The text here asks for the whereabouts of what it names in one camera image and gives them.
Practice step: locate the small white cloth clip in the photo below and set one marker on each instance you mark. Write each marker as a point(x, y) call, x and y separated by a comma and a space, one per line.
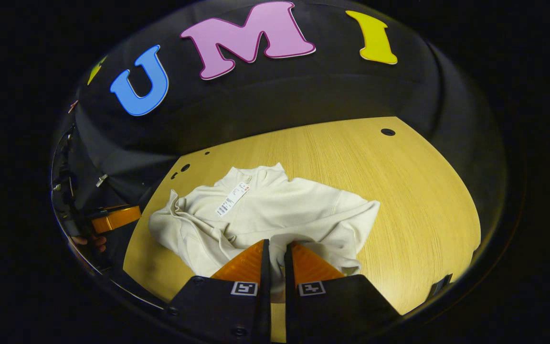
point(101, 180)

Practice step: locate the cream white sweatshirt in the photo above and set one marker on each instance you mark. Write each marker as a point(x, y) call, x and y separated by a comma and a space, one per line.
point(294, 210)

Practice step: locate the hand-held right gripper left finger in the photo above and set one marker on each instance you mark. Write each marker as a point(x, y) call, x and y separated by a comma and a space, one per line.
point(265, 296)

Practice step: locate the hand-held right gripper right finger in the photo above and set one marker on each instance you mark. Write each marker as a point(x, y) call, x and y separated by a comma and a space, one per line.
point(289, 296)

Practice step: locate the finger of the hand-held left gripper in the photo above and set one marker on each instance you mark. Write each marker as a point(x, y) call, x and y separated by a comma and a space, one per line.
point(117, 217)

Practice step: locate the black backdrop cloth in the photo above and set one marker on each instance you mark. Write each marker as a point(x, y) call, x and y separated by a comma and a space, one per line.
point(303, 95)

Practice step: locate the black table edge bracket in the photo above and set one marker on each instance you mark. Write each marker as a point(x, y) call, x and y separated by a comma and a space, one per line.
point(441, 285)

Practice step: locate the brown cloth clip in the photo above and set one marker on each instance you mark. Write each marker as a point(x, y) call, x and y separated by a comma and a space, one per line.
point(73, 106)

